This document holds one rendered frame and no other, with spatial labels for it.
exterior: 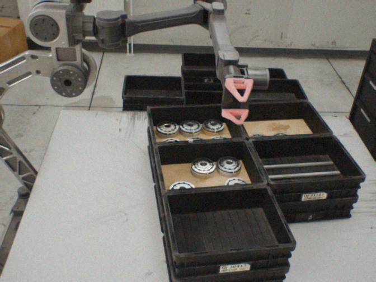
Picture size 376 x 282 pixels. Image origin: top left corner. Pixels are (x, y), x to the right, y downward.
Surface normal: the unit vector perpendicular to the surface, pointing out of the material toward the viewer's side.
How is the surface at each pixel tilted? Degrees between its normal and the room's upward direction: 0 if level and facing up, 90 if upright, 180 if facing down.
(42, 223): 0
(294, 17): 90
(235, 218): 0
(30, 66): 90
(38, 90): 0
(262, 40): 90
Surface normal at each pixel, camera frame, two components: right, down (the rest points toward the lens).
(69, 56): 0.04, 0.58
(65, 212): 0.05, -0.82
